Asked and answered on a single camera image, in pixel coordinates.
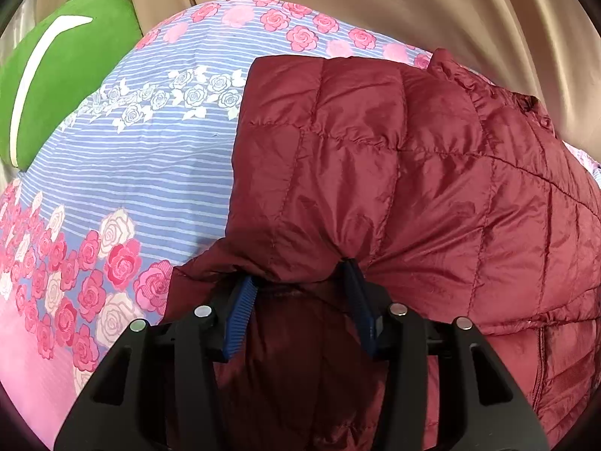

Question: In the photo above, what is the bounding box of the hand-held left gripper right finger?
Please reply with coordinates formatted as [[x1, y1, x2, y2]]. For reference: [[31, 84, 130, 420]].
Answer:
[[340, 260, 550, 451]]

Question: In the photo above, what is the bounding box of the green pillow with white stripe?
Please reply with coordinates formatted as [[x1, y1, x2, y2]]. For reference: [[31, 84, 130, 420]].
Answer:
[[0, 0, 144, 172]]

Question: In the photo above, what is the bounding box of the floral pink blue bedsheet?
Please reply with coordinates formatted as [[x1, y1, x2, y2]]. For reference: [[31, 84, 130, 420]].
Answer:
[[0, 0, 601, 433]]

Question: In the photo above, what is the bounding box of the maroon quilted puffer jacket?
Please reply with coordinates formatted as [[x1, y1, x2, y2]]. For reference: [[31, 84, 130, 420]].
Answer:
[[162, 47, 601, 451]]

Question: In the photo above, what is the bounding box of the beige draped curtain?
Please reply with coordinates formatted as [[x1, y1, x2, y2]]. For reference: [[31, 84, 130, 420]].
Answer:
[[35, 0, 601, 151]]

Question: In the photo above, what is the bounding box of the light grey silky curtain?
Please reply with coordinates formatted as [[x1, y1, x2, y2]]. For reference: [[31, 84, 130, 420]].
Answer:
[[6, 0, 41, 45]]

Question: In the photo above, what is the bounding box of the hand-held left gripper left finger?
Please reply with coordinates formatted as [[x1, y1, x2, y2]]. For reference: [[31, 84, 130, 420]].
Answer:
[[54, 275, 258, 451]]

